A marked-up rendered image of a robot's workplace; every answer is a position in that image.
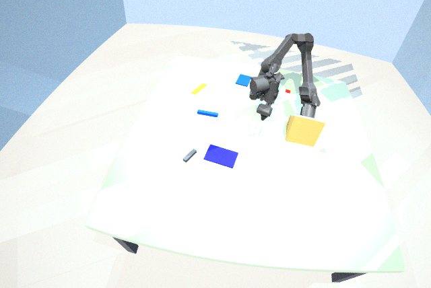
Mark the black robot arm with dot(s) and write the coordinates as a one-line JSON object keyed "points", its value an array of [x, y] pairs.
{"points": [[267, 80]]}

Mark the blue rectangular bar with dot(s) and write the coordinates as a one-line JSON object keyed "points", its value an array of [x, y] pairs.
{"points": [[207, 113]]}

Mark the blue square plate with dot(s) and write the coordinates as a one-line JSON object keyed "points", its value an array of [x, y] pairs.
{"points": [[243, 80]]}

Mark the yellow flat bar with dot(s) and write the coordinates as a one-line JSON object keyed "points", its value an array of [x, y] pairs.
{"points": [[198, 89]]}

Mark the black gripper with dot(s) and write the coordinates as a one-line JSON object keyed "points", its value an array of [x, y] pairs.
{"points": [[265, 109]]}

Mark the blue flat plate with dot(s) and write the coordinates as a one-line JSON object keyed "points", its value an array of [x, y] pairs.
{"points": [[221, 156]]}

